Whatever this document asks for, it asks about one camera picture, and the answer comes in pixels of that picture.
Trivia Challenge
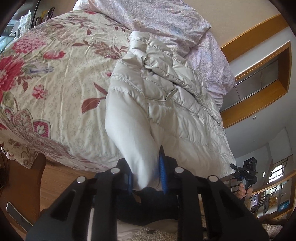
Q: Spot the lilac pillow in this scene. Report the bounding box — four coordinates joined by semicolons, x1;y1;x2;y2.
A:
73;0;211;57
185;30;235;109

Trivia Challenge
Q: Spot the floral bed quilt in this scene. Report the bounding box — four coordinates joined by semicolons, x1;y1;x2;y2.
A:
1;10;130;172

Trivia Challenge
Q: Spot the right lilac pillow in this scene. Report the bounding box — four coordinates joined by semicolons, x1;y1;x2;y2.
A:
185;30;235;109

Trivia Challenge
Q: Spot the cream white down jacket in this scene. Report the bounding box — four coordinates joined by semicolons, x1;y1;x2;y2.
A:
105;31;235;190

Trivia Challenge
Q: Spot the person's right hand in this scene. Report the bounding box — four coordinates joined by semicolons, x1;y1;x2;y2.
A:
236;182;253;199

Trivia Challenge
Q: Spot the left lilac pillow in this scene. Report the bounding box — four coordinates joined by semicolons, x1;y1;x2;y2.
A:
73;0;211;57

